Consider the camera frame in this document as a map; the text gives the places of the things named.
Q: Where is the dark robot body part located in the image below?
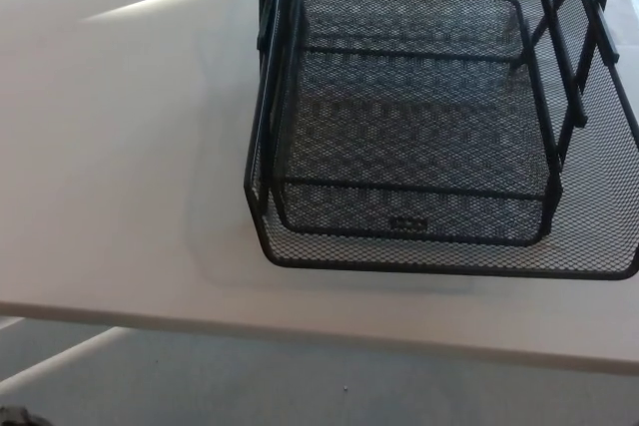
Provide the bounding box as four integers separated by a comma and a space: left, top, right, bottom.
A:
0, 404, 49, 426

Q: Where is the black mesh sliding tray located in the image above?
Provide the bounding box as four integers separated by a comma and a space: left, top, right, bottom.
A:
242, 0, 639, 281

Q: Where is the black mesh tray with label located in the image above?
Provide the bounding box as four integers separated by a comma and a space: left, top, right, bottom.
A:
277, 0, 565, 249

